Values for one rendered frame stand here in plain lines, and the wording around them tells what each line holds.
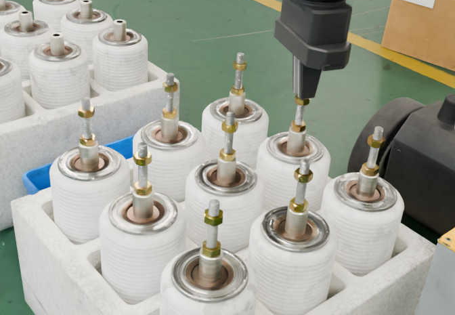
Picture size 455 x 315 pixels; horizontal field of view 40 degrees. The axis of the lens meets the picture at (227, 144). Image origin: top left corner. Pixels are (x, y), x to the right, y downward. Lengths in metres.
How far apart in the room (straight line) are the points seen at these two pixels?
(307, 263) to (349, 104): 0.89
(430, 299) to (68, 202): 0.41
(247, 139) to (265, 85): 0.69
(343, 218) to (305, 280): 0.10
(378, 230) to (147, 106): 0.52
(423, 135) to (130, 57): 0.50
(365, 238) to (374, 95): 0.86
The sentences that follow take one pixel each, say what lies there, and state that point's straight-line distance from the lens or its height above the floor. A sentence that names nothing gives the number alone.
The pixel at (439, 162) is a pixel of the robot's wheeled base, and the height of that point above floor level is 0.18.
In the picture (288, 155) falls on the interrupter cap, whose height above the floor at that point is 0.25.
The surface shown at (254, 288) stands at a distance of 0.62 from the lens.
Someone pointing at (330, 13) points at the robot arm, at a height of 0.45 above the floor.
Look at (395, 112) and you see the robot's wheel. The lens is 1.09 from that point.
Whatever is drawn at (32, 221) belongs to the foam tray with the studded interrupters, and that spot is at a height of 0.18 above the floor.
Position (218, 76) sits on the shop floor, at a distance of 1.57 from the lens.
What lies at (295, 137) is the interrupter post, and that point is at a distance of 0.80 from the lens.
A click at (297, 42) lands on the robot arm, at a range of 0.73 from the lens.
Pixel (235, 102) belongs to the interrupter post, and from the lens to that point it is 0.88.
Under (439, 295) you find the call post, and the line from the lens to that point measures 0.65.
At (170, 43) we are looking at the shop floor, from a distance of 1.75.
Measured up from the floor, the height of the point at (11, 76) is 0.25.
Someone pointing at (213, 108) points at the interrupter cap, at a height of 0.25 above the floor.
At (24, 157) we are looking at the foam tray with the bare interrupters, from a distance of 1.04.
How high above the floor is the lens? 0.68
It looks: 32 degrees down
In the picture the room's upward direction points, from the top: 4 degrees clockwise
